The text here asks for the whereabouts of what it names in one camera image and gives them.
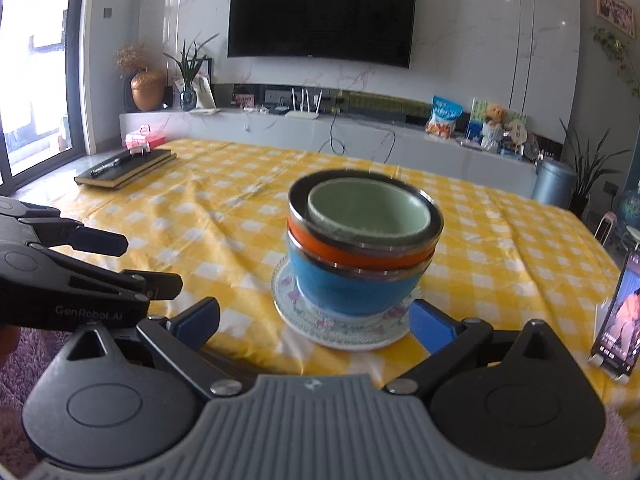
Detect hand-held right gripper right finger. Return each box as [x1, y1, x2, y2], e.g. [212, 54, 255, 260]
[381, 299, 581, 397]

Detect long-leaf potted plant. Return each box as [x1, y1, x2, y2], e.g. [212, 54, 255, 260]
[560, 119, 631, 218]

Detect blue water bottle with pump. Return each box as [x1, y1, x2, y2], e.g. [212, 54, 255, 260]
[617, 195, 640, 233]

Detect blue steel-lined bowl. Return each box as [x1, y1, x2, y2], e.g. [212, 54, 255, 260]
[287, 232, 432, 317]

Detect painted white plate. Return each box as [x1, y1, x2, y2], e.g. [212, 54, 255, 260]
[275, 285, 423, 351]

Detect pink storage box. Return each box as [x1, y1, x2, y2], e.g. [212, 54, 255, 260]
[124, 125, 161, 150]

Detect green ceramic bowl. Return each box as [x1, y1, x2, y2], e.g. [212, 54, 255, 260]
[306, 178, 432, 246]

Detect grey metal trash bin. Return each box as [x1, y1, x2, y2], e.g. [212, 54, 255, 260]
[531, 157, 578, 208]

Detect green painted canvas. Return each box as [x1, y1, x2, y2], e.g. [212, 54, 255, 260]
[467, 97, 528, 143]

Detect small white space heater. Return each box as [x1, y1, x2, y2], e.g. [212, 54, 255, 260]
[595, 211, 618, 248]

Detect purple shaggy rug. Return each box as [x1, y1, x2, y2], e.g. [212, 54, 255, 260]
[0, 327, 637, 468]

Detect white card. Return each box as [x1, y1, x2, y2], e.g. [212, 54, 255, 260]
[192, 75, 217, 109]

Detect framed wall photo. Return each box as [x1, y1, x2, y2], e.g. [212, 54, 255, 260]
[595, 0, 636, 36]

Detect gold vase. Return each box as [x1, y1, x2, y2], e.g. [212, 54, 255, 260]
[131, 69, 166, 112]

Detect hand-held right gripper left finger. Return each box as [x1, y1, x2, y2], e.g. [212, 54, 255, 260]
[47, 297, 246, 400]

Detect black pen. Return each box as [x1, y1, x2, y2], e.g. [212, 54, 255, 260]
[91, 156, 136, 175]

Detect black cable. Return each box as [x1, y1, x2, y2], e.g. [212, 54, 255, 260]
[318, 110, 397, 163]

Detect white marble television cabinet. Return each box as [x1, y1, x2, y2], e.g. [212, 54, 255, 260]
[120, 81, 551, 196]

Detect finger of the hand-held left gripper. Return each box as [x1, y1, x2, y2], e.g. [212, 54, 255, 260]
[0, 244, 184, 302]
[0, 195, 130, 257]

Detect white router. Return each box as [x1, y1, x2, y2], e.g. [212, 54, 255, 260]
[285, 87, 322, 120]

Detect glass sliding door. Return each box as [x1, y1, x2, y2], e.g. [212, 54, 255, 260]
[0, 0, 91, 191]

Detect black wall television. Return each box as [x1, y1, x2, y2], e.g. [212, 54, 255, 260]
[227, 0, 418, 68]

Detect orange steel-lined bowl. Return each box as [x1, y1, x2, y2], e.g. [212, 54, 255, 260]
[286, 170, 445, 273]

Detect dark brown notebook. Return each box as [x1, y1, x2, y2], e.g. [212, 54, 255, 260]
[112, 152, 178, 191]

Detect smartphone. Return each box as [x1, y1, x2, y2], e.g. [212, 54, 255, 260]
[590, 250, 640, 368]

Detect brown teddy bear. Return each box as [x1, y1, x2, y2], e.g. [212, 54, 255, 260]
[482, 104, 507, 153]

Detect dried flowers in dark vase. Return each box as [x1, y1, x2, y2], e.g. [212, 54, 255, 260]
[115, 43, 149, 111]

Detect clear glass plate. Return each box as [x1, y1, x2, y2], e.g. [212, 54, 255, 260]
[271, 255, 426, 346]

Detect green plant in blue vase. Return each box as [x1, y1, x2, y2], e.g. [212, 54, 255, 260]
[162, 34, 221, 112]

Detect hanging vine plant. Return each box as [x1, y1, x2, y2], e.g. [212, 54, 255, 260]
[592, 27, 640, 98]

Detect blue snack bag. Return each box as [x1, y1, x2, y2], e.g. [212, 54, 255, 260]
[426, 96, 464, 138]

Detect black notebook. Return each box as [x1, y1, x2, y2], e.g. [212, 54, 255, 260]
[75, 149, 171, 188]

